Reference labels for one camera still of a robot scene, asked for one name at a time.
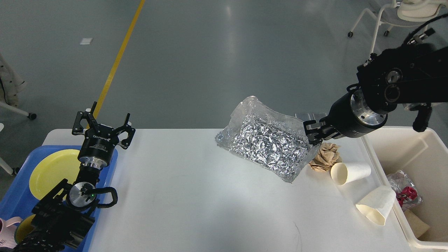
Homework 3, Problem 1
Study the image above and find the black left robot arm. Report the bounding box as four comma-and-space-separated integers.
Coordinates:
12, 101, 135, 252

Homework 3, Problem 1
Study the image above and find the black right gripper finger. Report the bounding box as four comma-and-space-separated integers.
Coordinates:
303, 117, 331, 137
307, 131, 342, 145

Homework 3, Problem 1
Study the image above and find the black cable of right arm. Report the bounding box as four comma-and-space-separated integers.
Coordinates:
402, 14, 448, 46

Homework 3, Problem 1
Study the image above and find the white paper cup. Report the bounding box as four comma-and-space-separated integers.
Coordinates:
355, 185, 396, 226
330, 162, 371, 186

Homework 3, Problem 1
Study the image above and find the red foil snack wrapper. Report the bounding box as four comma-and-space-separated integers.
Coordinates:
386, 170, 423, 212

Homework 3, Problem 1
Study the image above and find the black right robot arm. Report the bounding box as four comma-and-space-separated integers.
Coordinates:
303, 43, 447, 145

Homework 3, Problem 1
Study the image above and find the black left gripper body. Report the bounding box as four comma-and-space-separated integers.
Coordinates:
77, 131, 119, 170

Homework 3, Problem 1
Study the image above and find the white polka-dot cloth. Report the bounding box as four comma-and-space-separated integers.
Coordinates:
0, 55, 27, 107

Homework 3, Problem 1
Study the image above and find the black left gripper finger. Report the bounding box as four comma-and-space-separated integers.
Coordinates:
72, 101, 109, 135
107, 113, 135, 148

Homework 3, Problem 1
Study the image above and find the beige plastic bin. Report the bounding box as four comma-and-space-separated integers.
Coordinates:
362, 126, 448, 252

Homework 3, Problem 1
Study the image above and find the crumpled brown paper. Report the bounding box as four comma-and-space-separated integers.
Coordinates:
309, 142, 342, 173

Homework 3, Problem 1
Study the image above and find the white rolling chair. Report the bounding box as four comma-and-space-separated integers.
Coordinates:
347, 0, 447, 53

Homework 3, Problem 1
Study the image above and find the metal floor socket plate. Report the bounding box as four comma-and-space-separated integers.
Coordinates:
295, 113, 328, 122

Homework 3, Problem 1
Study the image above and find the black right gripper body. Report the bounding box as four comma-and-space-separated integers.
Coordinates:
324, 89, 388, 139

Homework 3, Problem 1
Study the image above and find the pink mug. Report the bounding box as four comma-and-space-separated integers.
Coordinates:
0, 217, 22, 249

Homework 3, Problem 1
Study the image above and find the white chair leg with caster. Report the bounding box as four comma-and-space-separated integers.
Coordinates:
0, 102, 37, 120

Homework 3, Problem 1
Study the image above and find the blue plastic tray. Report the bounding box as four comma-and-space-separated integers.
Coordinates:
0, 145, 119, 252

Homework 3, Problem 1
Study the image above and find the yellow plastic plate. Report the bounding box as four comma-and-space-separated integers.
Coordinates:
29, 149, 80, 200

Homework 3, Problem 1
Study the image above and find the brown paper bag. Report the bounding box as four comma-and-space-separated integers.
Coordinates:
404, 209, 431, 238

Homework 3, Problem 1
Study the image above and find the teal green mug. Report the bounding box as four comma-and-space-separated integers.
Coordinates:
14, 214, 36, 244

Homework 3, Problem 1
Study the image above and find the aluminium foil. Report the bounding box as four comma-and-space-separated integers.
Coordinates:
215, 96, 321, 183

